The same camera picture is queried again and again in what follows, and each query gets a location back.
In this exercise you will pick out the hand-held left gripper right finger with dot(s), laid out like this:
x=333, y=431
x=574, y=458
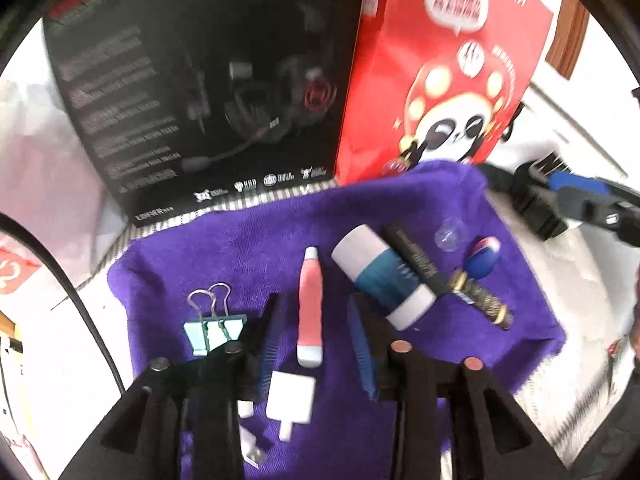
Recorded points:
x=360, y=350

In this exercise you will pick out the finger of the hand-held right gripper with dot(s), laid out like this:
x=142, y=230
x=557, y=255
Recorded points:
x=577, y=182
x=590, y=207

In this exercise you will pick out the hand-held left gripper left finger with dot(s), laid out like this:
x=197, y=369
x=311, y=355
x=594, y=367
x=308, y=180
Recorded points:
x=267, y=345

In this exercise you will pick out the mint binder clip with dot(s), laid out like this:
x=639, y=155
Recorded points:
x=215, y=330

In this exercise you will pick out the pink and white pen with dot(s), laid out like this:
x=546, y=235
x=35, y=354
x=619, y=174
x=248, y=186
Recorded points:
x=310, y=310

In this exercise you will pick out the white charger plug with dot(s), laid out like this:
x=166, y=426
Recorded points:
x=291, y=400

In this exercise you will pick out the blue and white bottle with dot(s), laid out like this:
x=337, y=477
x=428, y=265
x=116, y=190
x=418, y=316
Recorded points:
x=380, y=275

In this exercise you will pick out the translucent capped usb adapter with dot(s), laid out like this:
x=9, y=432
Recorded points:
x=252, y=447

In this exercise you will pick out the black cosmetic tube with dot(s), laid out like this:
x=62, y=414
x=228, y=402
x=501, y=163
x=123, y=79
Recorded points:
x=415, y=255

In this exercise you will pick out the blue pink makeup sponge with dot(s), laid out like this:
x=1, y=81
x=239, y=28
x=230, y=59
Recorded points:
x=482, y=257

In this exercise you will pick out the gold and black tube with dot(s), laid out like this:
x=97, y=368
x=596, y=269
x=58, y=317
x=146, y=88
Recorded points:
x=482, y=302

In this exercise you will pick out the clear plastic cap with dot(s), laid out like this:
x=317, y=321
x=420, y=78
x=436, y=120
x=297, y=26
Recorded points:
x=450, y=234

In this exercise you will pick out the white waist bag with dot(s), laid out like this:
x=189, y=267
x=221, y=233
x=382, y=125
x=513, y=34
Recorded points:
x=540, y=200

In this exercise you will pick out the purple towel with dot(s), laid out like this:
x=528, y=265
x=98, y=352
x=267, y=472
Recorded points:
x=350, y=410

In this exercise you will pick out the striped quilt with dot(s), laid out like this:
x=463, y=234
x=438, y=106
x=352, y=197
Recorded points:
x=560, y=320

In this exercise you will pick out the red paper bag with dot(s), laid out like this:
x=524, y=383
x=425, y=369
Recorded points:
x=450, y=60

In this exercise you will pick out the black headset box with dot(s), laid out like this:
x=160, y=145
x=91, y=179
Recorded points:
x=200, y=85

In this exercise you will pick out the white plastic shopping bag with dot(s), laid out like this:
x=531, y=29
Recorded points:
x=45, y=185

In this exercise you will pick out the brown wooden frame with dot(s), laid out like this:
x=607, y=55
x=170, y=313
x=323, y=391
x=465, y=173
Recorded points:
x=567, y=35

